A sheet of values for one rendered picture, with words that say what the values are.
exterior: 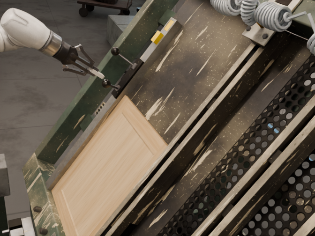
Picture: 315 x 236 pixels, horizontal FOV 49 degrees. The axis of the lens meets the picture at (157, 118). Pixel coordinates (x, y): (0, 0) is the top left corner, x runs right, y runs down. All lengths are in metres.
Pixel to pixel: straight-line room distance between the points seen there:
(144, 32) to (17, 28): 0.64
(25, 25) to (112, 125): 0.52
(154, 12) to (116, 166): 0.76
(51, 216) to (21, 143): 2.08
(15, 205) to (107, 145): 1.60
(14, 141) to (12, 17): 2.41
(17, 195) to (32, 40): 1.87
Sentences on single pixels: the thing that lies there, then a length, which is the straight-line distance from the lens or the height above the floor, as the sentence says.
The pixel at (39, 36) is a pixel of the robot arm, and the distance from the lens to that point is 1.34.
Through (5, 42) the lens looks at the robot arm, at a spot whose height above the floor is 1.56.
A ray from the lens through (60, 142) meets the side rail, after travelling 1.84.
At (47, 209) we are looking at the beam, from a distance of 1.61.
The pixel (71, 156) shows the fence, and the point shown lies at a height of 1.06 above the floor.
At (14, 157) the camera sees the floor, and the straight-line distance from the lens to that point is 3.41.
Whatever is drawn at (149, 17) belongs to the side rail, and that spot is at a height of 1.62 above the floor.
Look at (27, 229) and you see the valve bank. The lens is 1.75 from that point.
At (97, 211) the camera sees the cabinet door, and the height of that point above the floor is 1.04.
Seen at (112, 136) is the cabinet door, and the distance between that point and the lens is 1.46.
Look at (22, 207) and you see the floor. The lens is 2.92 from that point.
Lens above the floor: 2.03
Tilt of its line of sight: 30 degrees down
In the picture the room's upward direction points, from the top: 8 degrees clockwise
